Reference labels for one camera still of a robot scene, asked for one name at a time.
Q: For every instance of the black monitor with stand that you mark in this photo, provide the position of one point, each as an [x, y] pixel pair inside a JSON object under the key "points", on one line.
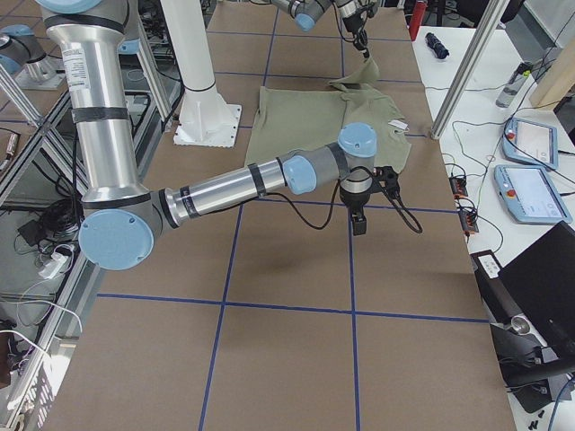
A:
{"points": [[536, 348]]}

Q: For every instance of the green long-sleeve shirt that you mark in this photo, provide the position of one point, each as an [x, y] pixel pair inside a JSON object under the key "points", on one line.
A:
{"points": [[288, 120]]}

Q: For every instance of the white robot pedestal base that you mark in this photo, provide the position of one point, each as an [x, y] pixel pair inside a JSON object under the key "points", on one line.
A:
{"points": [[205, 118]]}

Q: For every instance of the orange black electronics module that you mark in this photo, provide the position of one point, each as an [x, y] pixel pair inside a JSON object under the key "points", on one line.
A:
{"points": [[458, 186]]}

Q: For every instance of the upper blue teach pendant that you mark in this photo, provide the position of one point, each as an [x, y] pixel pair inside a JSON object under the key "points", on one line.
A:
{"points": [[526, 141]]}

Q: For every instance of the white Miniso hang tag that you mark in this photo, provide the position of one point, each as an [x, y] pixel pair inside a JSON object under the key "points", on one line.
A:
{"points": [[399, 124]]}

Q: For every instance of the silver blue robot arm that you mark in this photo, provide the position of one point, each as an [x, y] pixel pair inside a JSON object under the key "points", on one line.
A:
{"points": [[123, 218], [307, 14]]}

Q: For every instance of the lower blue teach pendant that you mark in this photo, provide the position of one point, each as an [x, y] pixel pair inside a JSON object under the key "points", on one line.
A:
{"points": [[529, 195]]}

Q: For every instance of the aluminium frame post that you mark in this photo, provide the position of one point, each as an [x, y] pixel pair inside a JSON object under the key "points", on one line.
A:
{"points": [[481, 37]]}

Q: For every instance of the blue teach pendant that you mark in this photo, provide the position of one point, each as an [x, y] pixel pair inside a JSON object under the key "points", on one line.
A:
{"points": [[529, 195], [526, 141]]}

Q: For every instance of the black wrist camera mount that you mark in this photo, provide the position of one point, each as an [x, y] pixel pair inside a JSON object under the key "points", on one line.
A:
{"points": [[389, 181]]}

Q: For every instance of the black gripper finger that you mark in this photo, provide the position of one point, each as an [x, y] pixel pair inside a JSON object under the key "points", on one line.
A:
{"points": [[358, 224], [361, 45]]}

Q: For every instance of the black box white label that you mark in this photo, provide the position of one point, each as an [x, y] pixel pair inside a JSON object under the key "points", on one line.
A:
{"points": [[497, 298]]}

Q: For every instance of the dark folded umbrella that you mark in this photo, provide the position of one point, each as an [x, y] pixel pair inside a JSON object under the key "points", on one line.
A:
{"points": [[436, 46]]}

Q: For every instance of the red cylinder bottle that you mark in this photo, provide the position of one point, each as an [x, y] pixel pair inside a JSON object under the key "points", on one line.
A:
{"points": [[418, 11]]}

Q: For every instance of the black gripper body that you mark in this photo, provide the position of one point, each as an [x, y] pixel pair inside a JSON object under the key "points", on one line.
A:
{"points": [[355, 203], [349, 23]]}

